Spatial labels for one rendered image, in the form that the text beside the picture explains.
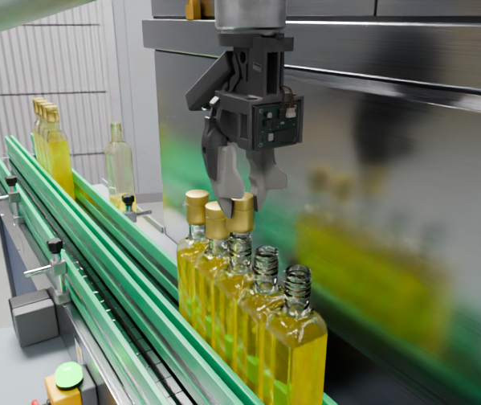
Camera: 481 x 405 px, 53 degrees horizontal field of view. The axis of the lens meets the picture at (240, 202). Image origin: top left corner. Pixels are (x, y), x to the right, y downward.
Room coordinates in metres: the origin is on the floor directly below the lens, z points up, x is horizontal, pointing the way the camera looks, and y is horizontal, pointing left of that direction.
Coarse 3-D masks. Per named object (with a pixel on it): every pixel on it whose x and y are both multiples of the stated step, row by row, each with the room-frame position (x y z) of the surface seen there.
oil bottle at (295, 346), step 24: (312, 312) 0.47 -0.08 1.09; (264, 336) 0.47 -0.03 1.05; (288, 336) 0.44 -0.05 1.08; (312, 336) 0.45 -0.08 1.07; (264, 360) 0.47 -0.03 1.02; (288, 360) 0.43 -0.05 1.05; (312, 360) 0.45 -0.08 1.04; (264, 384) 0.47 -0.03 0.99; (288, 384) 0.43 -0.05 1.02; (312, 384) 0.45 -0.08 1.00
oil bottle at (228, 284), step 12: (216, 276) 0.57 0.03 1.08; (228, 276) 0.55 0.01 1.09; (240, 276) 0.55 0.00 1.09; (252, 276) 0.55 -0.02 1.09; (216, 288) 0.56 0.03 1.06; (228, 288) 0.54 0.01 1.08; (240, 288) 0.53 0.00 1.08; (216, 300) 0.56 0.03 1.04; (228, 300) 0.54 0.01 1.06; (216, 312) 0.56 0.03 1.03; (228, 312) 0.54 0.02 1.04; (216, 324) 0.56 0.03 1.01; (228, 324) 0.54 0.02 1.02; (216, 336) 0.56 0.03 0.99; (228, 336) 0.54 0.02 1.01; (216, 348) 0.57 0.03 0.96; (228, 348) 0.54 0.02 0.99; (228, 360) 0.54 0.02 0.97
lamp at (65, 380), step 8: (64, 368) 0.65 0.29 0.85; (72, 368) 0.66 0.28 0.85; (80, 368) 0.66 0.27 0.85; (56, 376) 0.64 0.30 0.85; (64, 376) 0.64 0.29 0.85; (72, 376) 0.64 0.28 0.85; (80, 376) 0.65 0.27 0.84; (56, 384) 0.64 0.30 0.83; (64, 384) 0.64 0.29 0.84; (72, 384) 0.64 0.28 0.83; (80, 384) 0.65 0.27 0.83
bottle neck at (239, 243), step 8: (232, 232) 0.57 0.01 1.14; (248, 232) 0.57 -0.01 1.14; (232, 240) 0.56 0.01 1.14; (240, 240) 0.55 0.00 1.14; (248, 240) 0.56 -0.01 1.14; (232, 248) 0.56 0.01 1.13; (240, 248) 0.55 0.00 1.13; (248, 248) 0.56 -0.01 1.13; (232, 256) 0.55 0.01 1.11; (240, 256) 0.55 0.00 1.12; (248, 256) 0.55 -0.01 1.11; (232, 264) 0.56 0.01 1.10; (240, 264) 0.55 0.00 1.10; (248, 264) 0.56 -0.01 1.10
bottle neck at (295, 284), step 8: (296, 264) 0.48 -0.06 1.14; (288, 272) 0.46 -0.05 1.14; (296, 272) 0.48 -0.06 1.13; (304, 272) 0.47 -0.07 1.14; (288, 280) 0.46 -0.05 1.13; (296, 280) 0.46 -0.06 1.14; (304, 280) 0.46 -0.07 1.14; (288, 288) 0.46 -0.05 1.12; (296, 288) 0.45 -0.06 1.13; (304, 288) 0.46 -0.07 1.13; (288, 296) 0.46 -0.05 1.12; (296, 296) 0.46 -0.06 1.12; (304, 296) 0.46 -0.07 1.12; (288, 304) 0.46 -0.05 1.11; (296, 304) 0.45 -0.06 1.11; (304, 304) 0.46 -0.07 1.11; (288, 312) 0.46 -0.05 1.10; (296, 312) 0.45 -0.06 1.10; (304, 312) 0.46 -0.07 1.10
